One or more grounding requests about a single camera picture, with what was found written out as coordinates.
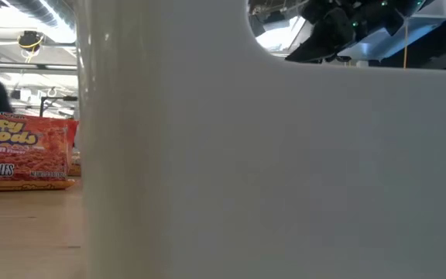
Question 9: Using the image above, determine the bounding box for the yellow power cord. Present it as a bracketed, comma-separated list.
[402, 19, 409, 70]

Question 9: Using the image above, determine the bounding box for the white plastic bin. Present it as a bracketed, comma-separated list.
[74, 0, 446, 279]

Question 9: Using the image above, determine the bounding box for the black ceiling cord reel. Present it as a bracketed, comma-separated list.
[16, 29, 45, 63]

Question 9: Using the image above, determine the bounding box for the silver ventilation duct box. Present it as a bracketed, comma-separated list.
[337, 0, 446, 62]

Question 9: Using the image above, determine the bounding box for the spiral round air duct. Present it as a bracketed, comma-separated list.
[5, 0, 77, 30]

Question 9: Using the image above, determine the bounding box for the long ceiling light strip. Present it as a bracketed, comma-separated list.
[0, 61, 79, 75]

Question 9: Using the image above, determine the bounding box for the yellow chicken noodle pack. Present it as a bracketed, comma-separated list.
[0, 111, 80, 193]

